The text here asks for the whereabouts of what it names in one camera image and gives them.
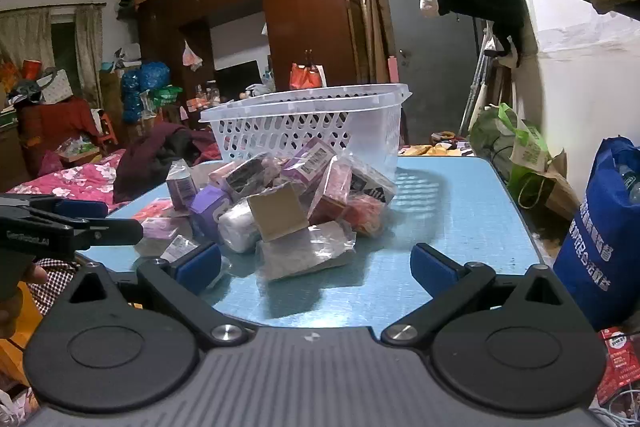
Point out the small white plastic bag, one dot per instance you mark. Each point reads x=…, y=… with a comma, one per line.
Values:
x=191, y=57

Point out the green white bag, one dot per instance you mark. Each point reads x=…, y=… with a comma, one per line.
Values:
x=525, y=147

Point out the red cloth covered chair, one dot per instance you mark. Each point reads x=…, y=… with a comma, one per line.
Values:
x=55, y=122

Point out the pink box in clear bag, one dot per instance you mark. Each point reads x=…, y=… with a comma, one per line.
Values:
x=335, y=187

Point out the dark box in clear bag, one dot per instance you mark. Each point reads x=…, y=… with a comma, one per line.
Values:
x=245, y=174

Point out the red printed packet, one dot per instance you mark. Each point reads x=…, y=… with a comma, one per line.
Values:
x=620, y=362

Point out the maroon clothes pile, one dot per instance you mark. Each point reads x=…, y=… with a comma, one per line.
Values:
x=150, y=157

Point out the small purple carton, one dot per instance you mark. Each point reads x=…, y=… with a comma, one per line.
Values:
x=180, y=187

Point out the orange red bag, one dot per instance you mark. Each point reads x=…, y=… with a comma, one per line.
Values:
x=307, y=77

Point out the red cup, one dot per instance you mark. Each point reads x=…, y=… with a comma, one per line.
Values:
x=31, y=69

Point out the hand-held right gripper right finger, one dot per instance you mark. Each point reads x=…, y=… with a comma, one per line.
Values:
x=432, y=264

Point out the brown paper bag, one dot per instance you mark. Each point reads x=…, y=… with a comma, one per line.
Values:
x=555, y=197

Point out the black monitor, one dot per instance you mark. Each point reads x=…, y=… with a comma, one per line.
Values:
x=237, y=79

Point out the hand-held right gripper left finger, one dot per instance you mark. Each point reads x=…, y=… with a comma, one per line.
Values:
x=200, y=264

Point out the blue shopping bag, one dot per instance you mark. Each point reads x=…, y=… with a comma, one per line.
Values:
x=595, y=232

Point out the white patterned box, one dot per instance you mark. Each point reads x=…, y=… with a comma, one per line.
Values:
x=56, y=87

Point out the beige curtain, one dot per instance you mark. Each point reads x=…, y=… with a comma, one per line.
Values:
x=25, y=37
x=89, y=52

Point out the red stool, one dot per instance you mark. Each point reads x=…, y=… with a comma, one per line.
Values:
x=107, y=127

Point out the checked cloth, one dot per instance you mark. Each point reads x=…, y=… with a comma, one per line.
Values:
x=50, y=289

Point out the brown wooden wardrobe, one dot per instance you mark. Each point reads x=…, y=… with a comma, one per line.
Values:
x=300, y=7

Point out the wooden planks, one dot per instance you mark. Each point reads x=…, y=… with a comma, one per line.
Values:
x=370, y=17

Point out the dark green box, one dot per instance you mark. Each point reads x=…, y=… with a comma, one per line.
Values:
x=372, y=192

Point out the pink roll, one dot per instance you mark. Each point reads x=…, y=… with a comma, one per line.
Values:
x=393, y=68

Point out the blue plastic bags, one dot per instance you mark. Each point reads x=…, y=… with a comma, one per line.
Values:
x=145, y=82

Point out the person's left hand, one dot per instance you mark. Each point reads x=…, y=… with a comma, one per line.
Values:
x=36, y=274

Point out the metal crutches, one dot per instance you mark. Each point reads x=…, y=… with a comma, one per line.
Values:
x=475, y=92

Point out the white label packet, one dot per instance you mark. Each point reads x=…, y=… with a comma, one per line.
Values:
x=179, y=249

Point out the pink floral bedspread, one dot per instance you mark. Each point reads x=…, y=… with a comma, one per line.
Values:
x=70, y=184

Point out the white plastic basket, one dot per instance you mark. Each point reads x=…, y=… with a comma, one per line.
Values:
x=280, y=127

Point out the purple white barcode box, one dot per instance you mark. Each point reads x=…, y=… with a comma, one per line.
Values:
x=310, y=162

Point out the grey door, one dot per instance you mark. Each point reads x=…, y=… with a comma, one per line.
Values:
x=425, y=72

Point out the clear flat packet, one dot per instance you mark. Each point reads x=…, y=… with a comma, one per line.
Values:
x=300, y=252

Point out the purple flat packet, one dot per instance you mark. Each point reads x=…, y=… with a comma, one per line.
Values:
x=160, y=232

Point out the white roll packet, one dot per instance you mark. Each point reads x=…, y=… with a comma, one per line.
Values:
x=235, y=227

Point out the green plastic bag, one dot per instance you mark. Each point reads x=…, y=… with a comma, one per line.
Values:
x=165, y=96

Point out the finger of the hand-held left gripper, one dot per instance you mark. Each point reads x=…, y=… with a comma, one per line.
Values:
x=107, y=232
x=80, y=208

